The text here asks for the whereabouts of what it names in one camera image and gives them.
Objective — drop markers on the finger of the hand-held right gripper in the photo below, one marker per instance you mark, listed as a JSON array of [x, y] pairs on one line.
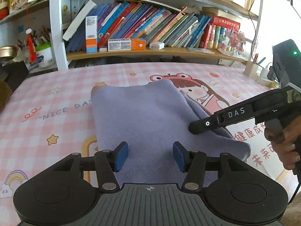
[[204, 126]]

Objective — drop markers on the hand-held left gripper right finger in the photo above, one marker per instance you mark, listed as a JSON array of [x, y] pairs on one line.
[[180, 156]]

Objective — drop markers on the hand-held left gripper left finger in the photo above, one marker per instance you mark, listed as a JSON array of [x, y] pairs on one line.
[[121, 156]]

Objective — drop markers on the purple and pink sweater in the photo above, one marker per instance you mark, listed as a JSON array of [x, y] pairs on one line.
[[145, 113]]

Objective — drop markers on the person's right hand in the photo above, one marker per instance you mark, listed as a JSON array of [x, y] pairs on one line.
[[291, 136]]

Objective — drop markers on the white power strip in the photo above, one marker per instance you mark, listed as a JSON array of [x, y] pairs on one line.
[[262, 81]]

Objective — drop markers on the black power adapter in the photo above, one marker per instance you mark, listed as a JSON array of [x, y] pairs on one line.
[[271, 74]]

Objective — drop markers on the white usb charger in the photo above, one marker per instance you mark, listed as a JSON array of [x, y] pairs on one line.
[[265, 71]]

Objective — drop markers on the beige pen holder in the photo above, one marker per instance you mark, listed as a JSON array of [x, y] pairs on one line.
[[250, 70]]

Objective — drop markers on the teal pen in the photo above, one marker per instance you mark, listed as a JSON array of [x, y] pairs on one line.
[[261, 60]]

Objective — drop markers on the orange pencil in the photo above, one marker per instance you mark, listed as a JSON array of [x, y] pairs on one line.
[[255, 58]]

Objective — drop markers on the colourful flower ornament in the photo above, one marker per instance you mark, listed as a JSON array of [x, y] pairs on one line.
[[232, 41]]

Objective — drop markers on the clear plastic packet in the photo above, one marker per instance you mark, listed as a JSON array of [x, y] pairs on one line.
[[201, 50]]

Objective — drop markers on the pink cartoon desk mat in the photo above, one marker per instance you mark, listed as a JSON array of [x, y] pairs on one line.
[[58, 98]]

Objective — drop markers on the red thick dictionary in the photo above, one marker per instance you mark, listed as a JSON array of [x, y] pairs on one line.
[[225, 22]]

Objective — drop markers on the white plug adapter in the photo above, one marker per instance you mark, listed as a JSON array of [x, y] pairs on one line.
[[156, 46]]

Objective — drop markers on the beige hardcover book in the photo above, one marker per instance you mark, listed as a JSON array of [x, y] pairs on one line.
[[218, 11]]

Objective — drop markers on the flat toothpaste box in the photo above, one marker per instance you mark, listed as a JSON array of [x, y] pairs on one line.
[[122, 44]]

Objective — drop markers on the row of colourful books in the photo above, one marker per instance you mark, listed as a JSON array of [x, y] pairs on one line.
[[152, 21]]

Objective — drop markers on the white pen jar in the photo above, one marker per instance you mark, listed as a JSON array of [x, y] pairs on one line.
[[44, 56]]

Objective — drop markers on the upright toothpaste box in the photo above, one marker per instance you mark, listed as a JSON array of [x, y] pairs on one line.
[[91, 28]]

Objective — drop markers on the black box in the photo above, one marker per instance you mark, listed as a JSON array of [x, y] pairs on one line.
[[16, 75]]

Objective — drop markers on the brown cloth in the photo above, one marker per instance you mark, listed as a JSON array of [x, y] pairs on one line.
[[3, 94]]

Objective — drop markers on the bunch of pens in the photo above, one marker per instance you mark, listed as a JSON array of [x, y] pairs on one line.
[[43, 37]]

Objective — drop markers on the white leaning book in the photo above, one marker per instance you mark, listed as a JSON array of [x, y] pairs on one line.
[[78, 20]]

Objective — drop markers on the round metal tin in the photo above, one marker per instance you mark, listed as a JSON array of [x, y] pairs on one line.
[[7, 51]]

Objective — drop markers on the red lidded jar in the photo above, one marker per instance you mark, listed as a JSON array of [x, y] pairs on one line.
[[4, 14]]

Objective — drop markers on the wooden bookshelf with white frame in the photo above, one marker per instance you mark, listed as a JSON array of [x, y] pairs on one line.
[[105, 54]]

